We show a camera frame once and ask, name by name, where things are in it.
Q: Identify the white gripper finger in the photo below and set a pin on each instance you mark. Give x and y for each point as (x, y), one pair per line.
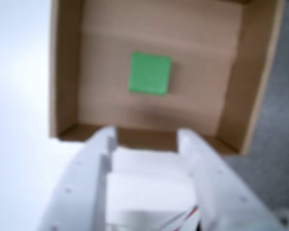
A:
(82, 187)
(221, 197)

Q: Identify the green cube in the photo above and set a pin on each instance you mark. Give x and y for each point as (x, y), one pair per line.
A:
(149, 72)

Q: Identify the brown cardboard box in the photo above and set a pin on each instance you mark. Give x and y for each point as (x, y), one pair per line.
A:
(159, 29)

